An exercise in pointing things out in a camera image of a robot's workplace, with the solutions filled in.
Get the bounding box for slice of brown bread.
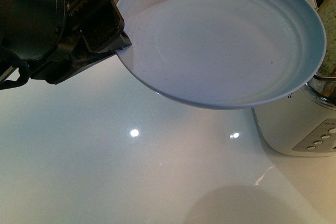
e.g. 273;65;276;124
313;0;336;96

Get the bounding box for silver two-slot toaster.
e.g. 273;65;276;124
252;75;335;157

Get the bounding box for light blue round plate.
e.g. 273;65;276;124
117;0;326;109

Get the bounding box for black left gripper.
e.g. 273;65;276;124
1;0;131;84

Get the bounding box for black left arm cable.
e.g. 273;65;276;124
0;50;30;91

